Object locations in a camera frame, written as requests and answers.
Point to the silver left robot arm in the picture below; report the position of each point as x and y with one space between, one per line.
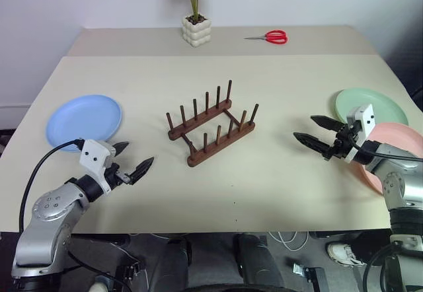
49 206

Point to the blue plate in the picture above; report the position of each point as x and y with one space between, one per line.
82 120

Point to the pink plate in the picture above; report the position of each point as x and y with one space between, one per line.
396 136

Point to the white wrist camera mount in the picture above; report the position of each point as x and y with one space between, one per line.
94 155
365 120

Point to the black metal bracket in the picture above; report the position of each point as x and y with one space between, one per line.
312 273
130 273

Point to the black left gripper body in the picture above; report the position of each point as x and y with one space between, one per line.
113 176

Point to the green plate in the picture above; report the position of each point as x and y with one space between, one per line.
363 98

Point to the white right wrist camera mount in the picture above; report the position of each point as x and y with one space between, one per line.
365 120

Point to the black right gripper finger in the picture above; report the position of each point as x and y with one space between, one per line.
312 142
328 123

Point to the wooden dish rack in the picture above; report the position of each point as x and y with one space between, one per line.
211 151

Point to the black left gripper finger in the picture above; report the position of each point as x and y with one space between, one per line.
121 147
142 169

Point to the dark rounded shape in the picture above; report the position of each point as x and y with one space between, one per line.
257 262

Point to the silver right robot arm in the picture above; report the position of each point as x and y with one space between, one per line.
401 179

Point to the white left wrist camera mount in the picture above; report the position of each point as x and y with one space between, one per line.
94 155

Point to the white sneaker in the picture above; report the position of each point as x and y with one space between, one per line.
343 254

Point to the white bubble plant pot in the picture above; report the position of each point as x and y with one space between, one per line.
197 32

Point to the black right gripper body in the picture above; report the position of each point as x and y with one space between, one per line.
343 143

